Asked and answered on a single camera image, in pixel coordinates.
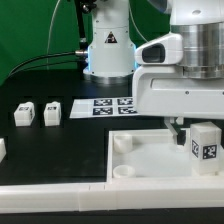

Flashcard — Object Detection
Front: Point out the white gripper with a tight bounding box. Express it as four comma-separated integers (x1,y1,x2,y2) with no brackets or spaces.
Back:
132,33,224,146

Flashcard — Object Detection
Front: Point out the white square tabletop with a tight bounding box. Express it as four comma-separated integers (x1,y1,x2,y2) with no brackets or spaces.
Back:
107,128,224,182

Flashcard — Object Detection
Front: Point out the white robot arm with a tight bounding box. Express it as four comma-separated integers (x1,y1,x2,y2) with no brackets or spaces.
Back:
84,0,224,120

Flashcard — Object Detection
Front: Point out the white marker sheet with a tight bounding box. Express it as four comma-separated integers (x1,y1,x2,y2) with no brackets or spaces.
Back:
70,97,137,119

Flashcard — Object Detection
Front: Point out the white block left edge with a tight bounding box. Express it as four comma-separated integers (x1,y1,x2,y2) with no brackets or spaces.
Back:
0,138,6,163

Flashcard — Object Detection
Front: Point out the white front wall fence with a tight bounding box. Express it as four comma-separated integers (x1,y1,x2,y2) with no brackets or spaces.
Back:
0,177,224,214

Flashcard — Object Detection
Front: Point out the grey thin cable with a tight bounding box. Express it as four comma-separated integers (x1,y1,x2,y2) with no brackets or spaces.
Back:
45,0,63,70

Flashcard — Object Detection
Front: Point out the black cable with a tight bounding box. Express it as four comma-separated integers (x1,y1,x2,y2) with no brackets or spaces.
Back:
5,50,90,81

